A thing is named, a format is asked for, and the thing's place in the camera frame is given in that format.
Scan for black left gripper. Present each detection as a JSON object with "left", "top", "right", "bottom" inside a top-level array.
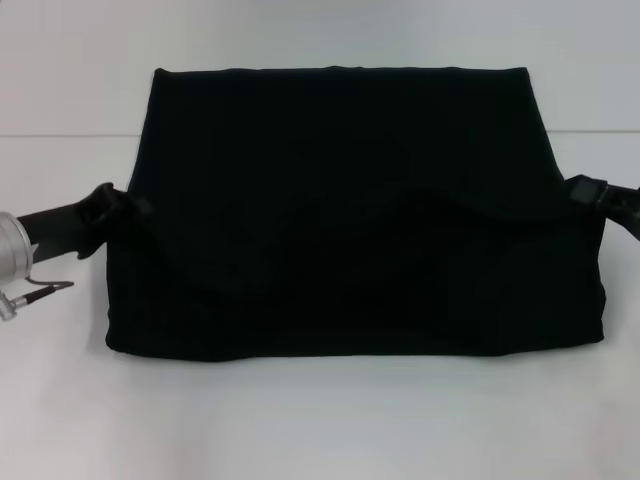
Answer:
[{"left": 16, "top": 182, "right": 155, "bottom": 262}]

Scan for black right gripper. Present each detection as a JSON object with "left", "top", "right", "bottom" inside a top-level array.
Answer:
[{"left": 568, "top": 173, "right": 640, "bottom": 235}]

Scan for black t-shirt with FREE print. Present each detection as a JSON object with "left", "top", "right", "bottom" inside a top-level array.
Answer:
[{"left": 103, "top": 64, "right": 610, "bottom": 365}]

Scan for thin dark red cable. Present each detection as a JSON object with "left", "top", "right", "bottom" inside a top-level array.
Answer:
[{"left": 21, "top": 278, "right": 76, "bottom": 297}]

